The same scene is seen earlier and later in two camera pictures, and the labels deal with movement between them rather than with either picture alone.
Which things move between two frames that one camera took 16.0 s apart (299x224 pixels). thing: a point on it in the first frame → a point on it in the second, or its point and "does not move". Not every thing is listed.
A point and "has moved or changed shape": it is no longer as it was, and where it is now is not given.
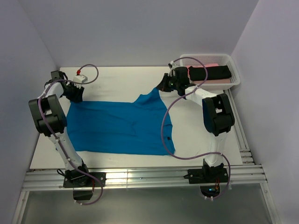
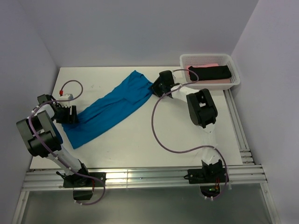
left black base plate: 83,179 does not move
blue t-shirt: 120,128 has moved or changed shape
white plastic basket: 226,59 does not move
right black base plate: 204,176 does not move
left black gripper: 78,96 → 72,118
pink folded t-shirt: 208,81 does not move
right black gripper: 163,86 → 155,86
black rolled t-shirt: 216,72 does not move
